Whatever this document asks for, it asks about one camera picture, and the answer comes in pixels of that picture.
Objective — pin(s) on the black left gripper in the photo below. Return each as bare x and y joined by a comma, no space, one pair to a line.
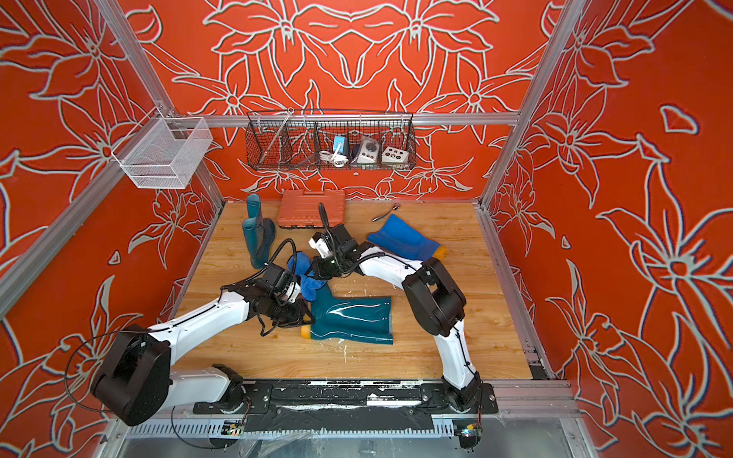
299,316

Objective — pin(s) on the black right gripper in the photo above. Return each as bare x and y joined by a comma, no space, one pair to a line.
319,265

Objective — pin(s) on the blue microfiber cloth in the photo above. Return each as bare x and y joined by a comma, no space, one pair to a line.
301,266

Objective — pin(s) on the blue rubber boot orange sole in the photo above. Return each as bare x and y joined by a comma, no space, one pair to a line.
401,239

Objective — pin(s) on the teal rubber boot orange sole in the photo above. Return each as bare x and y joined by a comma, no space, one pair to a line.
259,232

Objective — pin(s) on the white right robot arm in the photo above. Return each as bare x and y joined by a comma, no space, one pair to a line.
436,301

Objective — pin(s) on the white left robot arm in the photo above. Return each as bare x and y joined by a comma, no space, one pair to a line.
136,379

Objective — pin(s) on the red plastic tool case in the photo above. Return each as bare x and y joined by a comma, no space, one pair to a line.
300,208

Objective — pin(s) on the white power adapter box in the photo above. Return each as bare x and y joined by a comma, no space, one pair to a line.
368,151

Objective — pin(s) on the white socket box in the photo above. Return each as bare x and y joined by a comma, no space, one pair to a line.
392,156

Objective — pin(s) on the blue white small box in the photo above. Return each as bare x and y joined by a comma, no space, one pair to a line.
339,145

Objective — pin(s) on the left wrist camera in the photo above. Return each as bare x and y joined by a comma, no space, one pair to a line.
279,283

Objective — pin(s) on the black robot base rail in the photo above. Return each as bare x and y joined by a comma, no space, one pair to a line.
351,407

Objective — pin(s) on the black wire wall basket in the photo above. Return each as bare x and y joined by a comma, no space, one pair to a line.
302,139

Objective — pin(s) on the clear plastic wall bin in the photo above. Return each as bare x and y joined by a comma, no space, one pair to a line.
161,157

